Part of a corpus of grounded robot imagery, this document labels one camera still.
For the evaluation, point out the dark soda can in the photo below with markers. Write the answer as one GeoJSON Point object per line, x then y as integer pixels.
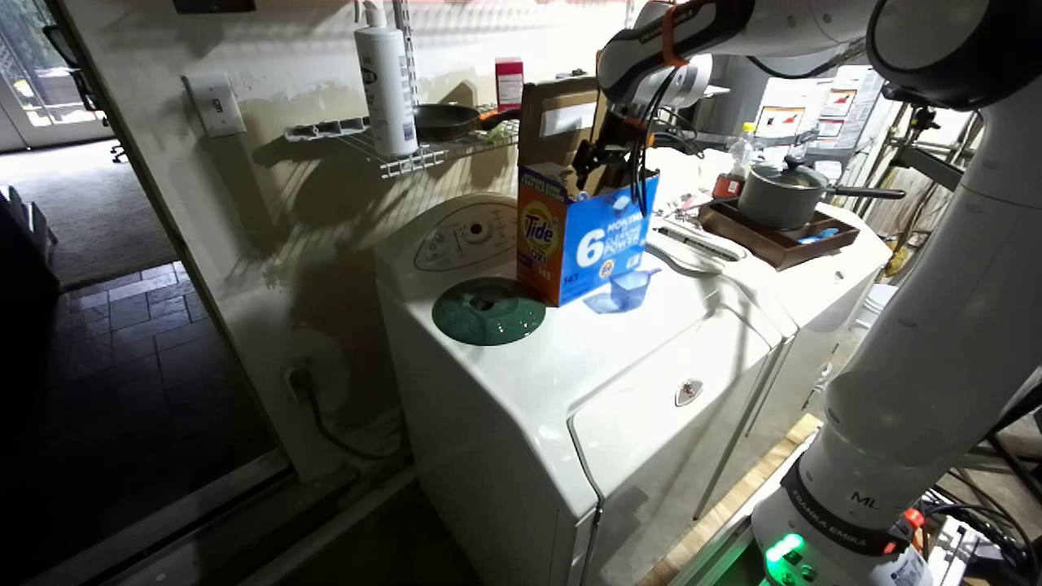
{"type": "Point", "coordinates": [729, 190]}

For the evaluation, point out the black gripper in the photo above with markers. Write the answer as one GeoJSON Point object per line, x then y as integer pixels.
{"type": "Point", "coordinates": [613, 147]}

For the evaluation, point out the white container red cap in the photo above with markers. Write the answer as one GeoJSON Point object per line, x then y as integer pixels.
{"type": "Point", "coordinates": [509, 88]}

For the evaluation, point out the white dryer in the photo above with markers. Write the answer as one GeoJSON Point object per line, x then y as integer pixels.
{"type": "Point", "coordinates": [825, 289]}

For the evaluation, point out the blue orange detergent box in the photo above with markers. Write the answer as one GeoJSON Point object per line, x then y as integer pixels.
{"type": "Point", "coordinates": [541, 246]}

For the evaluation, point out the white washing machine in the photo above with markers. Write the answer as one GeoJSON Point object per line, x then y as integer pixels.
{"type": "Point", "coordinates": [607, 369]}

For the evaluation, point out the green round lid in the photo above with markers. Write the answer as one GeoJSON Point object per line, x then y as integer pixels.
{"type": "Point", "coordinates": [489, 315]}

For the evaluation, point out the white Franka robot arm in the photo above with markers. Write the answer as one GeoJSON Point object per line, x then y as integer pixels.
{"type": "Point", "coordinates": [955, 327]}

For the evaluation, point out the green robot base mount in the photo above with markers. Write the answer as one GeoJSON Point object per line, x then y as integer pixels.
{"type": "Point", "coordinates": [787, 557]}

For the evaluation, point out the dark frying pan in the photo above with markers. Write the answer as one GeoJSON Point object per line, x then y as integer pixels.
{"type": "Point", "coordinates": [444, 123]}

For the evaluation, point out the grey pot with lid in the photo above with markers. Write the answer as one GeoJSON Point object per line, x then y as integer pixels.
{"type": "Point", "coordinates": [775, 199]}

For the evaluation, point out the tall white bottle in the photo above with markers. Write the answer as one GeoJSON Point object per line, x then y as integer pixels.
{"type": "Point", "coordinates": [384, 86]}

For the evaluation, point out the white wall switch plate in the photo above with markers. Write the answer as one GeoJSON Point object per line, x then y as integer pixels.
{"type": "Point", "coordinates": [216, 108]}

